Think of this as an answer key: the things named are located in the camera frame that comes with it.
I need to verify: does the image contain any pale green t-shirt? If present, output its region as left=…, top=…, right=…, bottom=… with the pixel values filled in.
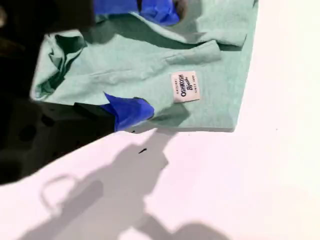
left=29, top=0, right=260, bottom=133

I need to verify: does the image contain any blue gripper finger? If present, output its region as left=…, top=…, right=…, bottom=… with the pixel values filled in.
left=74, top=91, right=156, bottom=133
left=94, top=0, right=189, bottom=27

